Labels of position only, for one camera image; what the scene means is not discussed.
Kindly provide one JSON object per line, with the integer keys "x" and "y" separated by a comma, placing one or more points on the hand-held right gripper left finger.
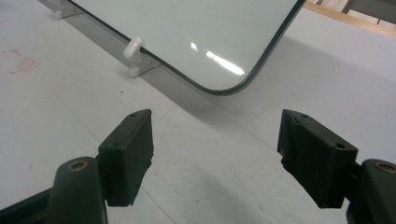
{"x": 124, "y": 158}

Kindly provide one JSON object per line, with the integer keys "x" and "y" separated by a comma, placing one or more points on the wooden table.
{"x": 351, "y": 20}

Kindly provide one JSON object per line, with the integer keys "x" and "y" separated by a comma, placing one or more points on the white whiteboard with dark rim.
{"x": 199, "y": 31}

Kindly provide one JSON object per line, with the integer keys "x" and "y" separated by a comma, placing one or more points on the white whiteboard stand foot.
{"x": 137, "y": 59}
{"x": 67, "y": 13}

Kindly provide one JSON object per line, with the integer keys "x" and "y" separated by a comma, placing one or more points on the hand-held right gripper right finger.
{"x": 317, "y": 155}

